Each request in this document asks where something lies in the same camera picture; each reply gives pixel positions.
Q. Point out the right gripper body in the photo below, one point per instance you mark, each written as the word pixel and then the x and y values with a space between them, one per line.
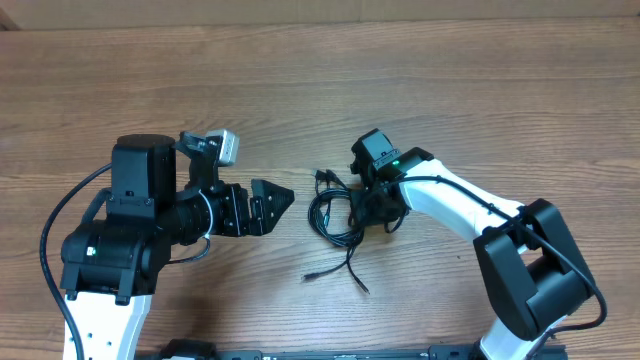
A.
pixel 373 210

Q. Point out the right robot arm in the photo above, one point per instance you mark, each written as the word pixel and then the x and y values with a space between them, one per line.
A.
pixel 533 271

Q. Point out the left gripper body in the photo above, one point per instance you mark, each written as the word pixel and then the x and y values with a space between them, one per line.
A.
pixel 226 214

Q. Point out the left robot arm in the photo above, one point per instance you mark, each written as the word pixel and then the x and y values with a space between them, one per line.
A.
pixel 163 192

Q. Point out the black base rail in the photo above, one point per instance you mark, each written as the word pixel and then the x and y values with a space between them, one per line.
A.
pixel 199 350

